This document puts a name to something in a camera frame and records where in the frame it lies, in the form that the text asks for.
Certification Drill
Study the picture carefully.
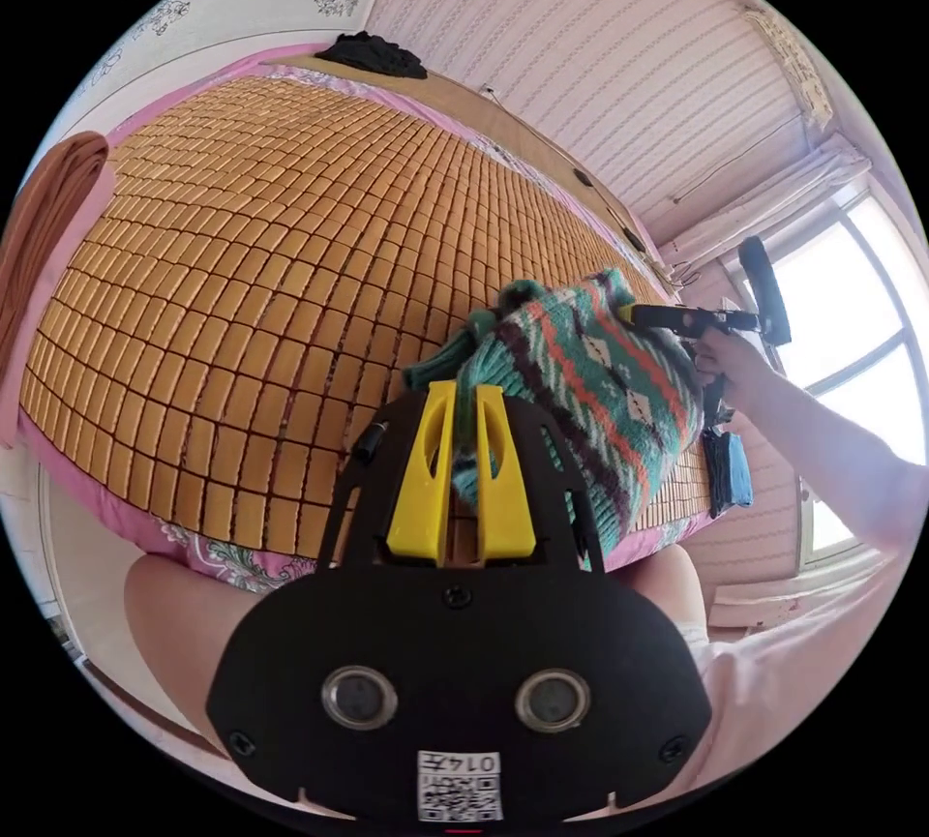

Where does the green patterned sweater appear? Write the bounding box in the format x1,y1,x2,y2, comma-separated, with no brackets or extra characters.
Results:
403,268,709,556

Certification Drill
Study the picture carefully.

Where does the brown rolled blanket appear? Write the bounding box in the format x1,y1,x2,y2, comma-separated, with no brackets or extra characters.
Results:
0,131,111,377

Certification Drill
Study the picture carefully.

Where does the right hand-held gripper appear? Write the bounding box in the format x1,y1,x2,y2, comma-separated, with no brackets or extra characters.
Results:
614,301,764,341

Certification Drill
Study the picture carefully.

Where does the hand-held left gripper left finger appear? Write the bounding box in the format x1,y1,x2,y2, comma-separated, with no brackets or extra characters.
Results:
385,380,459,568

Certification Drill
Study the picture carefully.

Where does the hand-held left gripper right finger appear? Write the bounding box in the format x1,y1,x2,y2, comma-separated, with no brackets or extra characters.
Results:
473,383,538,564

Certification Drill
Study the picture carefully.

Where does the blue pile of clothes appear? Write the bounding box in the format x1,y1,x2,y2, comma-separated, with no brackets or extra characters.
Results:
700,427,754,521

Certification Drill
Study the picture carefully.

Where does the window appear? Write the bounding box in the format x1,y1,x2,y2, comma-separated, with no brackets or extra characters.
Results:
733,191,929,566

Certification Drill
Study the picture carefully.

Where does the person's body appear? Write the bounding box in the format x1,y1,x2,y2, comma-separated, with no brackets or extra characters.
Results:
121,437,929,825

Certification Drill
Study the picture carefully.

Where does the black pile of clothes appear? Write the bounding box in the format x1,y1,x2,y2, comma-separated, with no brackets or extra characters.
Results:
313,29,430,82

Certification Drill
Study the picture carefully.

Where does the person's right hand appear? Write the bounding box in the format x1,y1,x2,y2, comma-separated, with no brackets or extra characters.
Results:
691,331,772,411

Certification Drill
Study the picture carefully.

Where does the person's right forearm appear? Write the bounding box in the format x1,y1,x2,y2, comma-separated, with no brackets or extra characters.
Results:
751,351,901,490

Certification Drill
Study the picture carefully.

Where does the bed with woven mat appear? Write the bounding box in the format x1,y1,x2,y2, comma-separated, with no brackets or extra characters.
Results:
14,42,727,595

